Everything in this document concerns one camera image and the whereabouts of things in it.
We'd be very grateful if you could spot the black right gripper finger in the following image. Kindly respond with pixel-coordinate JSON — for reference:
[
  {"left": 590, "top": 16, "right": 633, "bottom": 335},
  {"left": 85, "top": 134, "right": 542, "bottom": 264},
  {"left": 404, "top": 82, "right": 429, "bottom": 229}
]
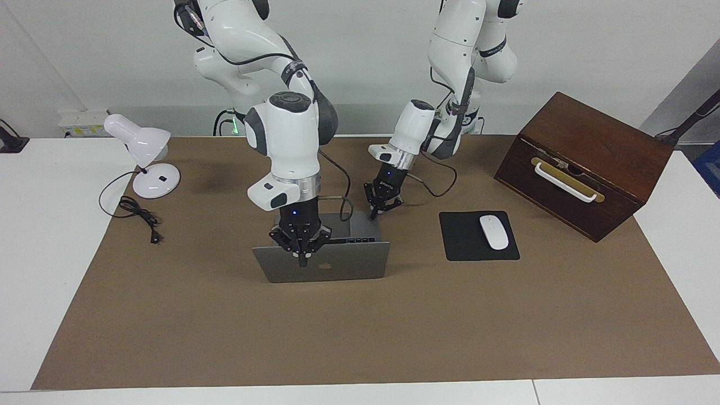
[
  {"left": 304, "top": 224, "right": 332, "bottom": 266},
  {"left": 269, "top": 224, "right": 305, "bottom": 266}
]

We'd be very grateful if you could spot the grey laptop computer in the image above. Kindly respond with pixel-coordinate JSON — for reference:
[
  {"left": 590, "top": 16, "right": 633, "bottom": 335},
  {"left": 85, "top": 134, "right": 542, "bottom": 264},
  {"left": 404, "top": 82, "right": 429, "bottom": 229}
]
[{"left": 251, "top": 211, "right": 390, "bottom": 284}]

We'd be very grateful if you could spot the black mouse pad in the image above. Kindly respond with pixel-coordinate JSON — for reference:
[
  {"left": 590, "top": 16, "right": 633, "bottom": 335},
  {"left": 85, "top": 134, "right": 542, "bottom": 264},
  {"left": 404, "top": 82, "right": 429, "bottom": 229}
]
[{"left": 439, "top": 211, "right": 521, "bottom": 262}]

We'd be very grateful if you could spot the large brown table mat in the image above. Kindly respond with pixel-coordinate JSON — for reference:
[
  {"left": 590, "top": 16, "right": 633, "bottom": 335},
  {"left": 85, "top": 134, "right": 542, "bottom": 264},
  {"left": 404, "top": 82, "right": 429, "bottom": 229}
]
[{"left": 31, "top": 135, "right": 720, "bottom": 390}]

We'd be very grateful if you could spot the white computer mouse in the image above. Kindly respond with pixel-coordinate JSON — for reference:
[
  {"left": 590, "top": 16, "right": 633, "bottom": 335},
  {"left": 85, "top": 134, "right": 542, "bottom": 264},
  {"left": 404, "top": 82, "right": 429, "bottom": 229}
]
[{"left": 479, "top": 215, "right": 509, "bottom": 250}]

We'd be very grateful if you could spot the white desk lamp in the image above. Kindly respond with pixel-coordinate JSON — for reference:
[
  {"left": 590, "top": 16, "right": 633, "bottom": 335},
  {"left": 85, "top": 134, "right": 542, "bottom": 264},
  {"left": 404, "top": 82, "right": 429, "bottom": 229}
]
[{"left": 104, "top": 114, "right": 181, "bottom": 199}]

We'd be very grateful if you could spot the dark wooden box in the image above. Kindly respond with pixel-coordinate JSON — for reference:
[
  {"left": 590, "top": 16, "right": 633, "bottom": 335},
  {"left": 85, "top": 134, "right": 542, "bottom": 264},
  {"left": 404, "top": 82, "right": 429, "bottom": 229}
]
[{"left": 494, "top": 92, "right": 674, "bottom": 242}]

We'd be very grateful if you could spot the white power strip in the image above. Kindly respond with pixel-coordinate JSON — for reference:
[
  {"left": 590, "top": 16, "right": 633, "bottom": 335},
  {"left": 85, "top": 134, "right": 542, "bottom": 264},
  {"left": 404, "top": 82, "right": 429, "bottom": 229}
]
[{"left": 58, "top": 110, "right": 111, "bottom": 138}]

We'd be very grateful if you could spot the black slanted stand pole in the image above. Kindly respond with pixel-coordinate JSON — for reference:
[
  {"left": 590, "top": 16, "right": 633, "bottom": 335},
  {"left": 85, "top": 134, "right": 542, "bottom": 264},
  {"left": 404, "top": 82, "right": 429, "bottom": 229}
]
[{"left": 655, "top": 89, "right": 720, "bottom": 148}]

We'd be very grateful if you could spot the blue plastic crate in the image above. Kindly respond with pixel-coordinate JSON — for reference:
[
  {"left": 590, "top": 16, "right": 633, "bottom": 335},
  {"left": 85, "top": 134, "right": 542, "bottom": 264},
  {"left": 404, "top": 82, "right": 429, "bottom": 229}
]
[{"left": 692, "top": 141, "right": 720, "bottom": 199}]

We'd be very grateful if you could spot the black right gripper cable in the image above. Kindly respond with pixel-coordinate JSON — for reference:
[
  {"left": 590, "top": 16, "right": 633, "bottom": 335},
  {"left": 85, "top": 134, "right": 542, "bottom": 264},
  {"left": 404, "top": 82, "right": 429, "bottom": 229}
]
[{"left": 173, "top": 0, "right": 355, "bottom": 223}]

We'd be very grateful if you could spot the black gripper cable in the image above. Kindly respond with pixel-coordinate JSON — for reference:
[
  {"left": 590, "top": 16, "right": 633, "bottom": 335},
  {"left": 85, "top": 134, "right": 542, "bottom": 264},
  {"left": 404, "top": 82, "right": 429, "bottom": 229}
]
[
  {"left": 173, "top": 0, "right": 355, "bottom": 223},
  {"left": 405, "top": 66, "right": 457, "bottom": 199}
]

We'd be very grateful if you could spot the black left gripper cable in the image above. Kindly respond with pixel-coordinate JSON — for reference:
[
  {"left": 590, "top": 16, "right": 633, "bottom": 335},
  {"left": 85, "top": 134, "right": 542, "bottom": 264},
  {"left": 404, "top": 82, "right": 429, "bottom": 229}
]
[{"left": 405, "top": 66, "right": 457, "bottom": 199}]

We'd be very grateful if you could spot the black lamp power cable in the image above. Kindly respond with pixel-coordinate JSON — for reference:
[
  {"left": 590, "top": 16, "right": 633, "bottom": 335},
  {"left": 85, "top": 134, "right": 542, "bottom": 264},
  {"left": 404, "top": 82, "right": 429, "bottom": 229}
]
[{"left": 99, "top": 170, "right": 164, "bottom": 244}]

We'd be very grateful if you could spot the white box handle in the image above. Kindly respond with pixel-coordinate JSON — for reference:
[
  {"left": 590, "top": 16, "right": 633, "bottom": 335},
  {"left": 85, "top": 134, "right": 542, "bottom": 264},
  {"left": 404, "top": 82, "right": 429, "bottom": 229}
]
[{"left": 534, "top": 162, "right": 598, "bottom": 203}]

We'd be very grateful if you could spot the gold handle backing plate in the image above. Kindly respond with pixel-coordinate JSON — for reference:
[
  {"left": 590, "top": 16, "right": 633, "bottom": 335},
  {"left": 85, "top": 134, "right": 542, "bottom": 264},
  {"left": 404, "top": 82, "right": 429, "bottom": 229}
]
[{"left": 530, "top": 157, "right": 605, "bottom": 204}]

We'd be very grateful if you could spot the black table clamp mount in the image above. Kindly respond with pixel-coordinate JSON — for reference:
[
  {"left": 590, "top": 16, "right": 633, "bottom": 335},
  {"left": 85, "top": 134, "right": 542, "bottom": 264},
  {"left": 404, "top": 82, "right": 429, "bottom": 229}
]
[{"left": 0, "top": 119, "right": 30, "bottom": 154}]

